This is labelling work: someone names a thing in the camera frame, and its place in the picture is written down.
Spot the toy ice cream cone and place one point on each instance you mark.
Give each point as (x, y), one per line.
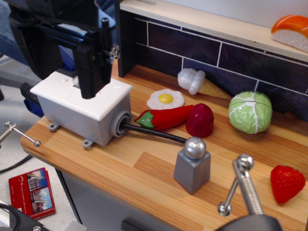
(195, 82)

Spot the wooden shelf with tile backsplash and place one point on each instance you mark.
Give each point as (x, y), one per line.
(236, 56)

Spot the toy salmon sushi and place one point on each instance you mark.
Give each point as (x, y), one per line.
(292, 30)

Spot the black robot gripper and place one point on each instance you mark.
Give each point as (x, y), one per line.
(40, 27)

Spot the red booklet on floor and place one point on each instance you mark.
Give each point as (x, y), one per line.
(31, 193)

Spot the blue clamp behind box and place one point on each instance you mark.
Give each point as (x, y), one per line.
(31, 100)

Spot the toy fried egg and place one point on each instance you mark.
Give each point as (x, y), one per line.
(165, 99)

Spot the grey toy salt shaker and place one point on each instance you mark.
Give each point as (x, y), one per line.
(193, 165)

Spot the grey cabinet drawer front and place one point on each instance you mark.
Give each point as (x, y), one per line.
(98, 211)

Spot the green toy cabbage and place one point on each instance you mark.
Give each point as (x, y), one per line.
(250, 112)

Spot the red toy strawberry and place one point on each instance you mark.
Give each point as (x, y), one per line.
(286, 183)

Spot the red toy chili pepper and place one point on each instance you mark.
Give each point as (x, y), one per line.
(163, 119)

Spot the black equipment bottom left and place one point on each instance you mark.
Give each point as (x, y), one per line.
(20, 221)

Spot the grey electrical switch box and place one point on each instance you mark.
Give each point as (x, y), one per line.
(97, 120)

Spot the dark red toy plum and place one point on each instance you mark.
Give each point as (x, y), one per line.
(200, 122)

